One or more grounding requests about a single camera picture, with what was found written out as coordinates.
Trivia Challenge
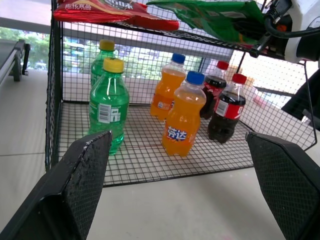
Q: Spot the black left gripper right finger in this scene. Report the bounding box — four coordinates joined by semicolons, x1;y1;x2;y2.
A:
245;131;320;240

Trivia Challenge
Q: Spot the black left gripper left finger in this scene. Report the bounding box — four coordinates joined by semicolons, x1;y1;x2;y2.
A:
0;130;113;240

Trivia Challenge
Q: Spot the cola bottle red cap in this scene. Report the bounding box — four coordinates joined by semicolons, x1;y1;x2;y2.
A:
199;60;230;120
207;73;248;144

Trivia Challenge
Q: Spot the green soda bottle yellow cap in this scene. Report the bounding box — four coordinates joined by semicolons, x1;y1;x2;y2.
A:
88;57;130;156
90;39;118;89

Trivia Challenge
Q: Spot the orange soda bottle blue cap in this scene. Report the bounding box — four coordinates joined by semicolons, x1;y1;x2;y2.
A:
161;70;207;158
149;52;187;122

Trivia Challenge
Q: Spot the green potato chip bag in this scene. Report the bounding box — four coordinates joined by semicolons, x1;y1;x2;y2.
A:
146;0;270;50

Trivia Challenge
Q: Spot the red potato chip bag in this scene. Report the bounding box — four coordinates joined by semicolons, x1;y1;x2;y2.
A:
52;0;180;31

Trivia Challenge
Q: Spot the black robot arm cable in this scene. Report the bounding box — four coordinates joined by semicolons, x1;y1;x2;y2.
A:
263;0;320;39

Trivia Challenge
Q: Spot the white robot arm with cable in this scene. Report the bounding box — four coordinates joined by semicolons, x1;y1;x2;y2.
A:
283;0;320;63

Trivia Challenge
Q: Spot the black wire mesh rack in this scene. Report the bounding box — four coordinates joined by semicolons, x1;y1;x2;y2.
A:
44;0;317;188

